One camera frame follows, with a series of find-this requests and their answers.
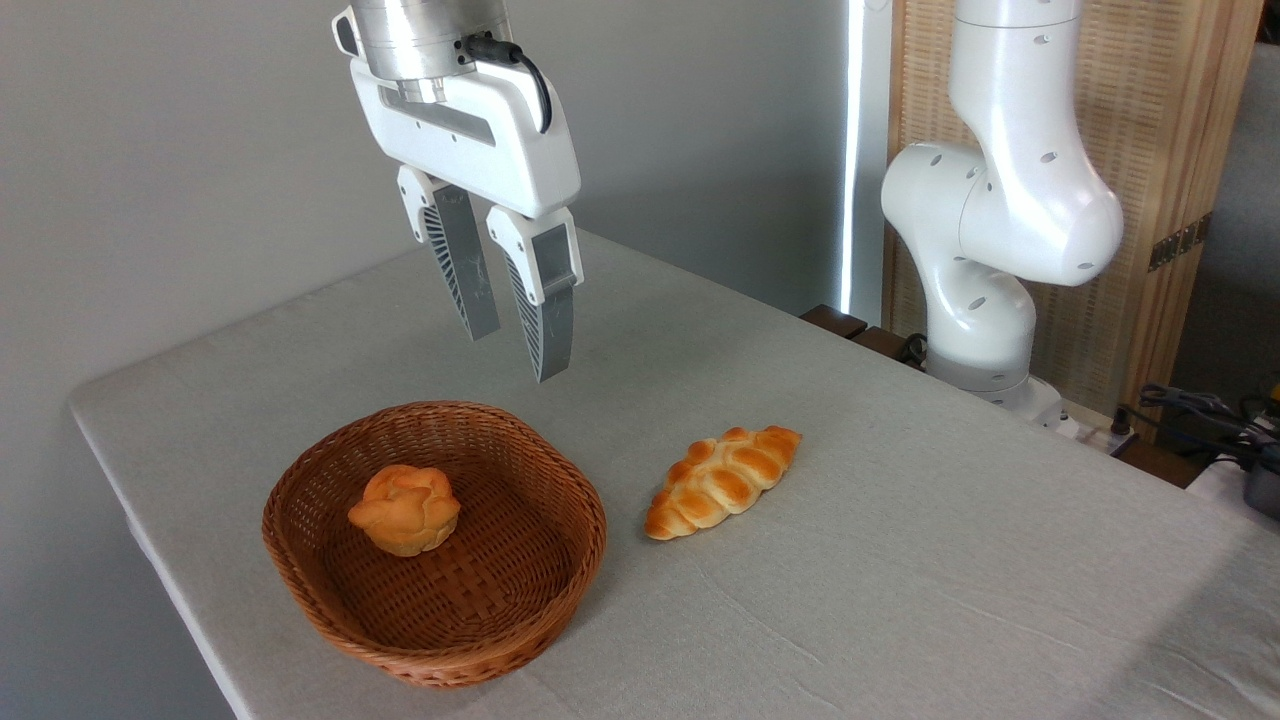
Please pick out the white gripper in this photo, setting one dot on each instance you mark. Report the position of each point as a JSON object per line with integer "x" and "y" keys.
{"x": 500, "y": 140}

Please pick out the long braided bread loaf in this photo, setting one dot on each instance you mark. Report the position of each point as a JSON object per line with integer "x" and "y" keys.
{"x": 722, "y": 480}

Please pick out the round knotted bread roll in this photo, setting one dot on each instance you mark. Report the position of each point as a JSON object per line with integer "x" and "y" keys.
{"x": 405, "y": 510}

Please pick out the brown wicker basket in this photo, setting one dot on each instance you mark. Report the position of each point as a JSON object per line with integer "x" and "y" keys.
{"x": 480, "y": 610}

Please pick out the dark brown wooden block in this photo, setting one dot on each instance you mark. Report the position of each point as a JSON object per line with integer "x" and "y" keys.
{"x": 832, "y": 320}
{"x": 880, "y": 343}

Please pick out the grey tablecloth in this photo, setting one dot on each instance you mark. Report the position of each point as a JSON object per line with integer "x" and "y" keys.
{"x": 850, "y": 560}

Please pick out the wooden lattice folding screen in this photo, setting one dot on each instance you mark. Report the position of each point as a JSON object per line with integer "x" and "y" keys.
{"x": 1160, "y": 120}

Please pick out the metal screen hinge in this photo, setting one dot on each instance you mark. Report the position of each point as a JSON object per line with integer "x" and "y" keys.
{"x": 1180, "y": 242}

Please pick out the white vertical frame strip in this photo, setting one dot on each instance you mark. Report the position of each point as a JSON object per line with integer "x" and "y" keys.
{"x": 862, "y": 150}

